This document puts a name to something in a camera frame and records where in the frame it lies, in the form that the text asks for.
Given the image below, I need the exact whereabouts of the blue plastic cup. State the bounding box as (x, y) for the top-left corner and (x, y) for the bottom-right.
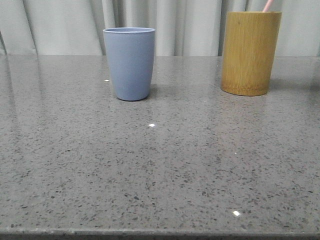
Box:
(103, 27), (156, 101)

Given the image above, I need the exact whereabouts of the bamboo wooden cup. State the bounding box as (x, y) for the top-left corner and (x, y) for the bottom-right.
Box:
(220, 11), (282, 97)

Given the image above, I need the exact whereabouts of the pink chopstick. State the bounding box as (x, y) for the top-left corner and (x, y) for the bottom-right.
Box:
(262, 0), (273, 13)

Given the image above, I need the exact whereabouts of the grey-white curtain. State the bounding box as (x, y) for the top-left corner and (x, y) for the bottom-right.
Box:
(0, 0), (320, 57)

